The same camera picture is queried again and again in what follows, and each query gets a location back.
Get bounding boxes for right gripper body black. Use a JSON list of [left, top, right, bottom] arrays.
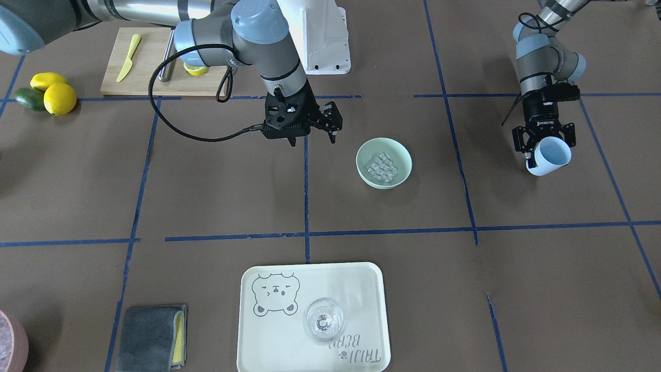
[[260, 83, 322, 147]]

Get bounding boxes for steel knife handle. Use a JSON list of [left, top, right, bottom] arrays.
[[158, 27, 176, 83]]

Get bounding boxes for light blue plastic cup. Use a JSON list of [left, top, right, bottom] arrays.
[[527, 136, 572, 177]]

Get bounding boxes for grey folded cloth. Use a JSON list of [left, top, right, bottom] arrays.
[[115, 304, 188, 371]]

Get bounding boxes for wooden cutting board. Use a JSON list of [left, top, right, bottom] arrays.
[[101, 27, 227, 97]]

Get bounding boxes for lemon half slice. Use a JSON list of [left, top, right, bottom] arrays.
[[183, 63, 209, 77]]

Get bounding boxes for ice cubes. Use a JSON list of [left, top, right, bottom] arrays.
[[366, 152, 398, 183]]

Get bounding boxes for pink bowl with ice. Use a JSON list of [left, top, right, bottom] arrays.
[[1, 311, 29, 371]]

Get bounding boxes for cream bear tray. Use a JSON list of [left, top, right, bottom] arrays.
[[237, 262, 391, 371]]

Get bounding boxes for whole yellow lemon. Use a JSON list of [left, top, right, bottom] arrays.
[[43, 82, 77, 116]]

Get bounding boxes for green bowl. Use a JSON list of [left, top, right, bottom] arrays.
[[355, 137, 413, 189]]

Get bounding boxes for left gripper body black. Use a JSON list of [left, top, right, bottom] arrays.
[[511, 85, 576, 154]]

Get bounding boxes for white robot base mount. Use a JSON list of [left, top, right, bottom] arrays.
[[278, 1, 352, 75]]

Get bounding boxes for yellow plastic knife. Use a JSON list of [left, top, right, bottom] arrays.
[[116, 34, 142, 83]]

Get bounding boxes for clear wine glass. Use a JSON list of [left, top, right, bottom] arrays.
[[304, 298, 347, 343]]

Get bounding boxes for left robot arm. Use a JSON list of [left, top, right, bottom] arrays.
[[512, 1, 587, 177]]

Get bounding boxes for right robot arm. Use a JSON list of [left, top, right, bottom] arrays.
[[1, 1, 343, 146]]

